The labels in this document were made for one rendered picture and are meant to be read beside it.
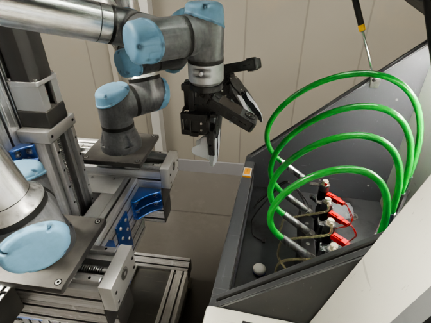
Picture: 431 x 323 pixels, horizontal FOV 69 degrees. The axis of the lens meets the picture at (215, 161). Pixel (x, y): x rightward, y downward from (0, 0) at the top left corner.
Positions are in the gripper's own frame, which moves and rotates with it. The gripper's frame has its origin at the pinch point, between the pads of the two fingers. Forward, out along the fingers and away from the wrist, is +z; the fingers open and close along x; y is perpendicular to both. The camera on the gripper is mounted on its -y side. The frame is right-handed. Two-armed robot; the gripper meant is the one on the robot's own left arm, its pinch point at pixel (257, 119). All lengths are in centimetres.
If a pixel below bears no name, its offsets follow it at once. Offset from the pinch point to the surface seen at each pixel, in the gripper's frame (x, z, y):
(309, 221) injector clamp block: -5.8, 33.5, 6.3
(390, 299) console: 40, 31, -15
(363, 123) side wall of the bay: -37.7, 21.3, -17.7
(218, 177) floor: -158, 20, 116
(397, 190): 9.7, 29.1, -20.2
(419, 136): -5.8, 25.2, -29.1
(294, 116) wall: -168, 12, 33
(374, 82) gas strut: -34.1, 11.0, -27.2
